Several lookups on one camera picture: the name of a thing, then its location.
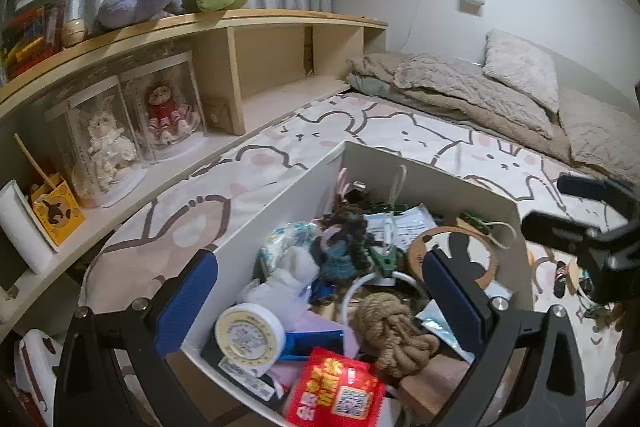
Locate lilac cloth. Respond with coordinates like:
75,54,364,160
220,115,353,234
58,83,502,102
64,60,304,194
295,307,351,338

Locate quilted beige pillow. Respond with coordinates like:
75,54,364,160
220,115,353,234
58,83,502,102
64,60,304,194
557,88,640,182

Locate wooden ring bunny silhouette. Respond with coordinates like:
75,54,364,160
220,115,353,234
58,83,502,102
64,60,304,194
406,227,499,295

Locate white paper packet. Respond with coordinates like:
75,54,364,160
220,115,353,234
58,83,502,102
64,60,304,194
364,204,438,253

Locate egg shaped ornament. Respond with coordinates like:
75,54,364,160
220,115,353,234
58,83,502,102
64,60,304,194
61,18,91,48

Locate wooden stick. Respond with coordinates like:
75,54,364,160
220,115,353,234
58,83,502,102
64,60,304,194
13,133,56,190

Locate white bunny doll case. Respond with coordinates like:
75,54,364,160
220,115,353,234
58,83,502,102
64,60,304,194
44,74,146,208

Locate colourful boxes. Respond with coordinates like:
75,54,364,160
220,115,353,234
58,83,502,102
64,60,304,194
0,4,68,78

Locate round yellow white tape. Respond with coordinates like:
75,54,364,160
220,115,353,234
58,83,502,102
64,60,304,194
215,303,287,378

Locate white storage box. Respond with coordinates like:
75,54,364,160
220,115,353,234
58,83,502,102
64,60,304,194
82,139,536,427

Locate red dress doll case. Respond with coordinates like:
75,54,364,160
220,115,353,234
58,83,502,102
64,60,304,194
120,51,208,165

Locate patterned pouch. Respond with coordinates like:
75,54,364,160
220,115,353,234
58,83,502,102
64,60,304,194
257,222,321,278

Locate pink hair band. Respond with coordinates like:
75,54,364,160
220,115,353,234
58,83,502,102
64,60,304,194
335,167,351,202

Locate black item white label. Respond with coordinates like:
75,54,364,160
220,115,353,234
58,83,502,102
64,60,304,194
217,357,278,402

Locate yellow cardboard box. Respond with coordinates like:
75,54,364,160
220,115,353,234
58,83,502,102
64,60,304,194
31,179,86,248

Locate fluffy beige pillow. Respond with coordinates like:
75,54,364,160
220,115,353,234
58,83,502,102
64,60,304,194
482,29,560,114

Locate white cloth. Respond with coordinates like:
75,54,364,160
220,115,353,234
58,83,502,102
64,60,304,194
240,247,321,308

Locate beige duvet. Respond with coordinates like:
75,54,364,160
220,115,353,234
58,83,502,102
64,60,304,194
345,52,573,165

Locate dark crochet doll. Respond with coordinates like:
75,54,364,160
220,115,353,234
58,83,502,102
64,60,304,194
312,237,371,280

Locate grey foil packet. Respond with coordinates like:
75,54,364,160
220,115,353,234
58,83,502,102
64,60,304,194
415,302,476,363

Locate purple plush toy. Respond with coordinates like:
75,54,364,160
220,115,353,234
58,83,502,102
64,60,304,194
96,0,186,32

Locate beige folded blanket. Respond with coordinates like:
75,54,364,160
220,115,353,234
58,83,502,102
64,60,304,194
392,59,556,140

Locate blue box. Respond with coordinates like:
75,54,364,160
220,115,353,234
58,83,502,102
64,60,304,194
285,329,346,360

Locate long wooden piece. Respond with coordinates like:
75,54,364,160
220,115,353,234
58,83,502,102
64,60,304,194
397,352,473,423

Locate green plastic clip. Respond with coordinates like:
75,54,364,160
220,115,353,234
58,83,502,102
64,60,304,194
367,247,401,278
460,209,518,253

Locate wooden bedside shelf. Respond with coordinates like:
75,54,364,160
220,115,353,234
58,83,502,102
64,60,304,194
0,9,388,323

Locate knotted brown rope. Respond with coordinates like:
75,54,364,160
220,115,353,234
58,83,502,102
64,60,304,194
348,293,440,379

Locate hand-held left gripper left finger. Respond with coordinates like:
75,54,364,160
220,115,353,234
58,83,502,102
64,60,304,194
52,249,221,427

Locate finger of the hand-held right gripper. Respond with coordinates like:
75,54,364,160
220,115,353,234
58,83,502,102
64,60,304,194
557,174,636,214
521,209,602,254

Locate dark knitted scrunchie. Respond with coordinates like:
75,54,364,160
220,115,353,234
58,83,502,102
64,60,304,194
320,212,371,248

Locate white plastic clip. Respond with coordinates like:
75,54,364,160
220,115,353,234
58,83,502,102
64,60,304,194
377,212,401,258

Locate white ring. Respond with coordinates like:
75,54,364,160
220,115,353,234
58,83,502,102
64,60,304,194
342,269,426,323

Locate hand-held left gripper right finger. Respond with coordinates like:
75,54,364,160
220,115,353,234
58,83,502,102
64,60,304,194
421,248,586,427

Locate red snack packet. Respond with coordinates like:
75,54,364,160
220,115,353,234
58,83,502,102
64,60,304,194
285,346,387,427

